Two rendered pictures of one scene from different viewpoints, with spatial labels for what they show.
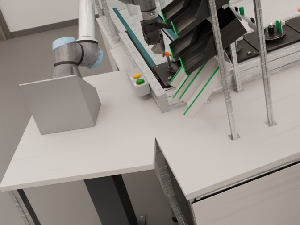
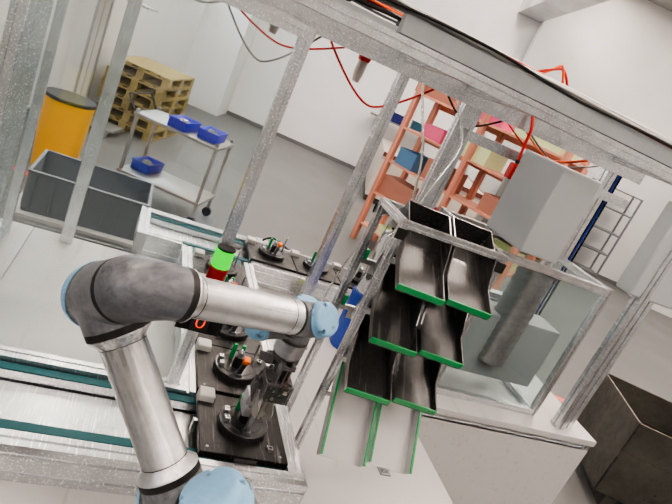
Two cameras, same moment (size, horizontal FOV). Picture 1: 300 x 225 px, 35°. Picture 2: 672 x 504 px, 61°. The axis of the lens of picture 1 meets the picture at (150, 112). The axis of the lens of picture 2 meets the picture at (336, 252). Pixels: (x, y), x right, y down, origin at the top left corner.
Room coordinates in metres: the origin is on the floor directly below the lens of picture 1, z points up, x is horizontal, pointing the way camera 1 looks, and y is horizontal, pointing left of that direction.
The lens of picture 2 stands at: (2.41, 1.08, 1.95)
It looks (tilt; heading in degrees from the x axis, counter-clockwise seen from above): 17 degrees down; 255
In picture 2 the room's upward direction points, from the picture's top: 24 degrees clockwise
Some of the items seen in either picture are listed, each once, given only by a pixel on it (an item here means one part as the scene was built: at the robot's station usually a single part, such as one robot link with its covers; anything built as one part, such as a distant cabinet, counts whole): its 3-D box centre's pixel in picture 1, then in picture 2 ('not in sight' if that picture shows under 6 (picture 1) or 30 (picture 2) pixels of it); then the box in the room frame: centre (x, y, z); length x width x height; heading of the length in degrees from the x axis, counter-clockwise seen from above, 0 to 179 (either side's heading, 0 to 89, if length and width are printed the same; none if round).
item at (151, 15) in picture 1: (150, 14); (291, 347); (2.09, -0.12, 1.29); 0.08 x 0.08 x 0.05
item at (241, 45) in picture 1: (226, 44); (238, 359); (2.13, -0.46, 1.01); 0.24 x 0.24 x 0.13; 7
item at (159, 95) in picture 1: (141, 65); (128, 468); (2.36, -0.02, 0.91); 0.89 x 0.06 x 0.11; 7
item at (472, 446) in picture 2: not in sight; (432, 443); (0.91, -1.18, 0.43); 1.11 x 0.68 x 0.86; 7
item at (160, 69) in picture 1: (181, 69); (240, 428); (2.10, -0.21, 0.96); 0.24 x 0.24 x 0.02; 7
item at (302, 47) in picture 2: not in sight; (232, 227); (2.31, -0.34, 1.46); 0.03 x 0.03 x 1.00; 7
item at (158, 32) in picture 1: (152, 30); (278, 375); (2.09, -0.12, 1.21); 0.09 x 0.08 x 0.12; 97
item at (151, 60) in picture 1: (169, 54); (124, 418); (2.40, -0.20, 0.91); 0.84 x 0.28 x 0.10; 7
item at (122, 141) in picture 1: (90, 119); not in sight; (2.07, 0.30, 0.84); 0.90 x 0.70 x 0.03; 169
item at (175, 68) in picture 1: (180, 66); (242, 422); (2.10, -0.21, 0.98); 0.14 x 0.14 x 0.02
